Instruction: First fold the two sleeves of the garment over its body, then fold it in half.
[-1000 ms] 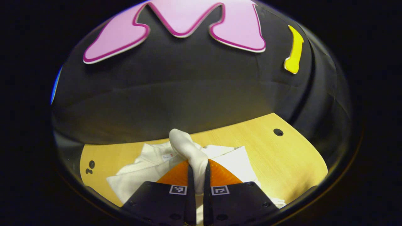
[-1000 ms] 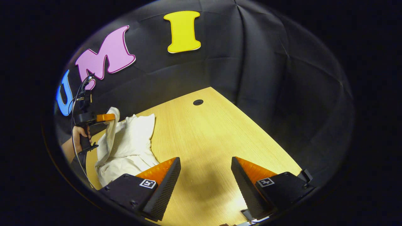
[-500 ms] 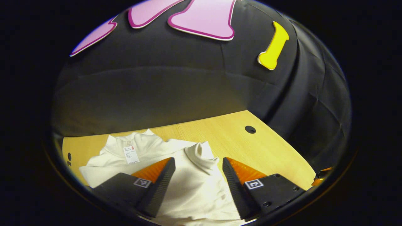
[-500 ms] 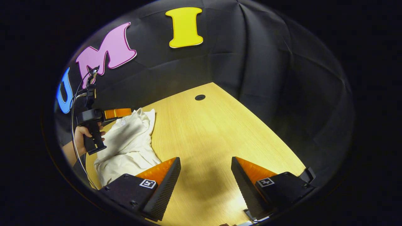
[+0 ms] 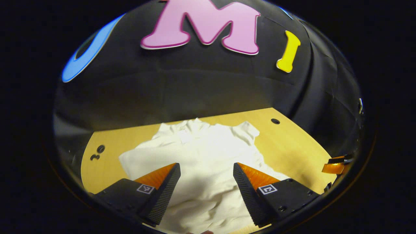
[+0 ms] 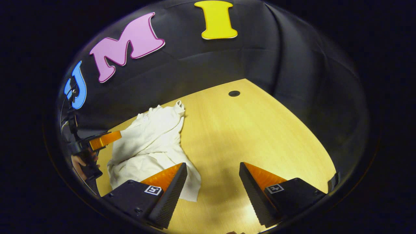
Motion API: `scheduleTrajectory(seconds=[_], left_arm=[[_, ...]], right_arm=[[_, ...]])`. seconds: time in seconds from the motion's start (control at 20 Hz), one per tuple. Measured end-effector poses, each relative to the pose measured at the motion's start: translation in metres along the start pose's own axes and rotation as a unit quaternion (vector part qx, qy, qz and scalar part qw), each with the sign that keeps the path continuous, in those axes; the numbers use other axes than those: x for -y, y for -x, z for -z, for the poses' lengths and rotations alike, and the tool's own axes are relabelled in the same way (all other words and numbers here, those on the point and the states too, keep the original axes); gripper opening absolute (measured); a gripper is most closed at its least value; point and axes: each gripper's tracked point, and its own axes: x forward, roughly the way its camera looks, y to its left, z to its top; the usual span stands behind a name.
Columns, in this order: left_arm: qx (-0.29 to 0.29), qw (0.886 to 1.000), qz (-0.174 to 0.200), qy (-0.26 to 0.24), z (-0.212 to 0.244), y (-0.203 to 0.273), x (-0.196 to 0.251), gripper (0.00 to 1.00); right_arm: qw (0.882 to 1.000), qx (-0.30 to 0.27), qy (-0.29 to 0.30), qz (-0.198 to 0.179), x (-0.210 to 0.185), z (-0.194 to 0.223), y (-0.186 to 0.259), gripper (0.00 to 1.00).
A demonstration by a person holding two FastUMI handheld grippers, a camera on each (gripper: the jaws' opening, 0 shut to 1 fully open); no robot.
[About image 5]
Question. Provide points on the white sweater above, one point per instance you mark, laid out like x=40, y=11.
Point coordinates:
x=208, y=149

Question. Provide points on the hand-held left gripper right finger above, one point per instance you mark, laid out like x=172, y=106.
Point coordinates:
x=245, y=195

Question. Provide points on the black backdrop cloth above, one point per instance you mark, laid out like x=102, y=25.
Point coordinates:
x=211, y=87

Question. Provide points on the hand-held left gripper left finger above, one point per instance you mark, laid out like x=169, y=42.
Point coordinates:
x=165, y=195

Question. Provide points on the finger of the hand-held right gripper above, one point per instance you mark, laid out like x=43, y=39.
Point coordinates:
x=334, y=168

